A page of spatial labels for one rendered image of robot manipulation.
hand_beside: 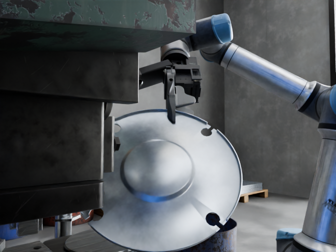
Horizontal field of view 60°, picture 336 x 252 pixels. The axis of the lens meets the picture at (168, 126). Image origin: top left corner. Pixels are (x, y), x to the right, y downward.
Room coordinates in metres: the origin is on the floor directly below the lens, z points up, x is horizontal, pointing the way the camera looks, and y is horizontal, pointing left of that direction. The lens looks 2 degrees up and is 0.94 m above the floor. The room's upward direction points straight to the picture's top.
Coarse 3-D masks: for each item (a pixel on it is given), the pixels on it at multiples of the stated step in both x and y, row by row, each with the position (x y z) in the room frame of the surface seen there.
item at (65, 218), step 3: (63, 216) 0.58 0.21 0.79; (66, 216) 0.58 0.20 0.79; (69, 216) 0.58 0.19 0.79; (72, 216) 0.58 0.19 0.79; (75, 216) 0.58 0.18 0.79; (78, 216) 0.59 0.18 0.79; (54, 219) 0.57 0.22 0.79; (57, 219) 0.57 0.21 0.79; (60, 219) 0.57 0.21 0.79; (63, 219) 0.57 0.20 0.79; (66, 219) 0.57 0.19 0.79; (69, 219) 0.57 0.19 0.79; (72, 219) 0.57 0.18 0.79
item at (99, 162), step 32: (0, 96) 0.30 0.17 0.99; (32, 96) 0.32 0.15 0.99; (0, 128) 0.30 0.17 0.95; (32, 128) 0.32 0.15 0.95; (64, 128) 0.35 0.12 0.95; (96, 128) 0.37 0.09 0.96; (0, 160) 0.30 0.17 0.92; (32, 160) 0.32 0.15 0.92; (64, 160) 0.35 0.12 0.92; (96, 160) 0.37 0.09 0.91
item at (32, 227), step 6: (18, 222) 0.36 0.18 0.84; (24, 222) 0.37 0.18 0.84; (30, 222) 0.37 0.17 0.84; (36, 222) 0.38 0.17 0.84; (12, 228) 0.39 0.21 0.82; (18, 228) 0.36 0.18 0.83; (24, 228) 0.37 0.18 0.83; (30, 228) 0.37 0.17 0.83; (36, 228) 0.38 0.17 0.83; (18, 234) 0.36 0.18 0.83; (24, 234) 0.37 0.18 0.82; (30, 234) 0.37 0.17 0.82
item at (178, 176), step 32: (128, 128) 0.57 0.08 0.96; (160, 128) 0.57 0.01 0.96; (192, 128) 0.57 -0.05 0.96; (128, 160) 0.51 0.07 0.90; (160, 160) 0.51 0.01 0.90; (192, 160) 0.52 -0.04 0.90; (224, 160) 0.52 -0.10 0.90; (128, 192) 0.48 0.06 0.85; (160, 192) 0.47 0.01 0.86; (192, 192) 0.48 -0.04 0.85; (224, 192) 0.48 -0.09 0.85; (96, 224) 0.44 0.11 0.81; (128, 224) 0.44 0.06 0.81; (160, 224) 0.44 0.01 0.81; (192, 224) 0.45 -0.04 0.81
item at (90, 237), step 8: (80, 232) 0.50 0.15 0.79; (88, 232) 0.50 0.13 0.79; (96, 232) 0.50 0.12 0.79; (48, 240) 0.47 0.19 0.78; (56, 240) 0.47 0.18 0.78; (64, 240) 0.47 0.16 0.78; (72, 240) 0.46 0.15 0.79; (80, 240) 0.46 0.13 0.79; (88, 240) 0.46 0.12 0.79; (96, 240) 0.46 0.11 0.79; (104, 240) 0.46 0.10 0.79; (56, 248) 0.44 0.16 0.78; (64, 248) 0.44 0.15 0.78; (72, 248) 0.42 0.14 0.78; (80, 248) 0.42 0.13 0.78; (88, 248) 0.42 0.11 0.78; (96, 248) 0.42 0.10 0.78; (104, 248) 0.42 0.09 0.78; (112, 248) 0.42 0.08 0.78; (120, 248) 0.42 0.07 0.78
